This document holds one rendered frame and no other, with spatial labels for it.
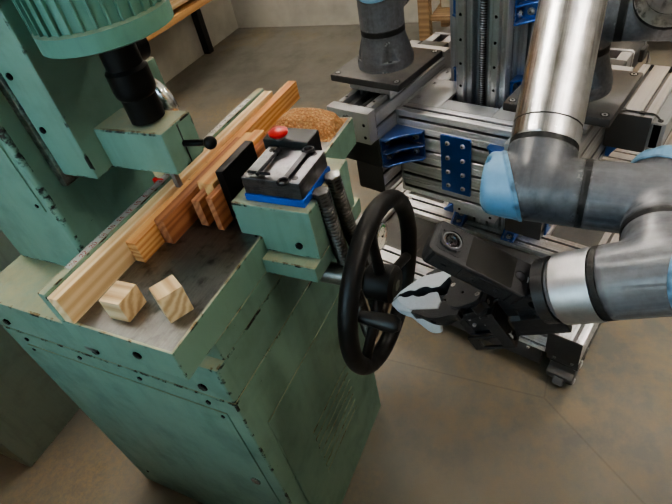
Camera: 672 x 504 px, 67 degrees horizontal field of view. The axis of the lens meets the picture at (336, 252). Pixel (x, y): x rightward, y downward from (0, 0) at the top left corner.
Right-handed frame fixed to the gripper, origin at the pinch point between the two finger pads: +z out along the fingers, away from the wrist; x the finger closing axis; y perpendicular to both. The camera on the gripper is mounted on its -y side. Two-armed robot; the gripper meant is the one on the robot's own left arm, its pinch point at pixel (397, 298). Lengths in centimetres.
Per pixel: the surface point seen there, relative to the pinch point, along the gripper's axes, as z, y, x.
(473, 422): 41, 81, 27
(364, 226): 2.2, -8.4, 5.8
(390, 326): 1.2, 1.8, -3.2
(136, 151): 29.4, -33.1, 5.7
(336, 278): 15.2, -0.1, 6.3
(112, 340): 29.3, -18.1, -18.1
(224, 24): 291, -42, 310
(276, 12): 254, -23, 329
